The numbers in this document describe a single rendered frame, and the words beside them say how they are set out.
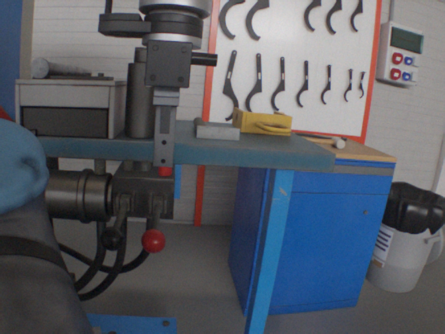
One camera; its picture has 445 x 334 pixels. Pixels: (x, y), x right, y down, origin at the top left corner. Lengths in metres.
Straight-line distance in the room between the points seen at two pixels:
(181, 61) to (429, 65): 3.24
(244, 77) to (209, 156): 1.85
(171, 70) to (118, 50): 2.22
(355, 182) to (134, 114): 1.20
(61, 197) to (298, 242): 1.24
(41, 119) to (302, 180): 1.14
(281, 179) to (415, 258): 1.48
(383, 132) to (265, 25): 1.48
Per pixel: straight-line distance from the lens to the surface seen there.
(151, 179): 0.60
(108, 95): 0.70
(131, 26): 0.39
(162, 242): 0.45
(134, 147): 0.70
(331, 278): 1.85
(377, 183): 1.72
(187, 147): 0.70
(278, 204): 0.98
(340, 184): 1.59
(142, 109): 0.72
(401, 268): 2.26
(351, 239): 1.77
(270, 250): 1.05
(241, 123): 0.93
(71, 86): 0.72
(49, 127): 0.76
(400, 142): 3.32
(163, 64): 0.34
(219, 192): 2.69
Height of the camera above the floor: 1.20
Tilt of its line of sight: 15 degrees down
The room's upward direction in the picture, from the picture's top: 5 degrees clockwise
